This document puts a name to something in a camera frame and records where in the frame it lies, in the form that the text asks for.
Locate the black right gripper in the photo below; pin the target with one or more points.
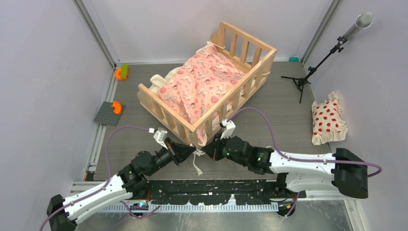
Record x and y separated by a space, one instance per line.
213 149

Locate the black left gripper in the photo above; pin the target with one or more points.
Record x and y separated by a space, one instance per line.
179 152

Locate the pink unicorn print cushion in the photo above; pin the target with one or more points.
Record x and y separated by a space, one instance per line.
195 87

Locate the wooden slatted pet bed frame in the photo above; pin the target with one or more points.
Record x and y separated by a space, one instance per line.
250 54

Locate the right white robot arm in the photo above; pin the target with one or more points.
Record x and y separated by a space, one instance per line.
341 170

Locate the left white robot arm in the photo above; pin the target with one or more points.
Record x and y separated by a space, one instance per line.
65 213

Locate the orange arch toy block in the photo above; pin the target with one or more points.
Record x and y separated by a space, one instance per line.
117 107

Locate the grey building block plate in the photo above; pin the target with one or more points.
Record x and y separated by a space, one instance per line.
106 116

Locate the orange and green toy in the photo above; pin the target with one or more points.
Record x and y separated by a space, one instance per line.
122 72

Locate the white strawberry print pillow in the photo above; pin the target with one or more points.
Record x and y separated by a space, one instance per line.
327 125

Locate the small teal block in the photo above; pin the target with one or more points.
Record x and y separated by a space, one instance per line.
293 59

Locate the microphone on black stand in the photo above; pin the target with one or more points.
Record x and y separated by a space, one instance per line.
361 22

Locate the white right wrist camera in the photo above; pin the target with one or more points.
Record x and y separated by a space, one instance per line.
228 127

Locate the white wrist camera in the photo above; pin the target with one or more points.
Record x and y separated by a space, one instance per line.
228 127
160 136

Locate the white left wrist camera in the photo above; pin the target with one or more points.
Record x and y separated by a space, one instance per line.
160 136

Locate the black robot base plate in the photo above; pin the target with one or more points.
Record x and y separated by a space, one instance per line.
210 192

